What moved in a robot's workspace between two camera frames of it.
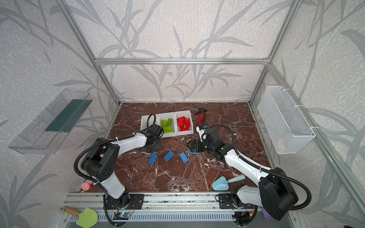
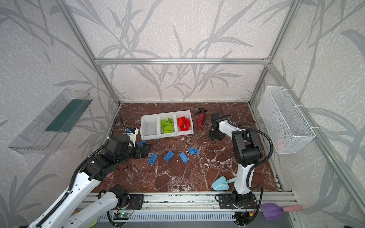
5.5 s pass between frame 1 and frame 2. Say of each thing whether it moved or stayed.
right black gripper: moved
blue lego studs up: stayed
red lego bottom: stayed
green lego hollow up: stayed
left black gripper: moved
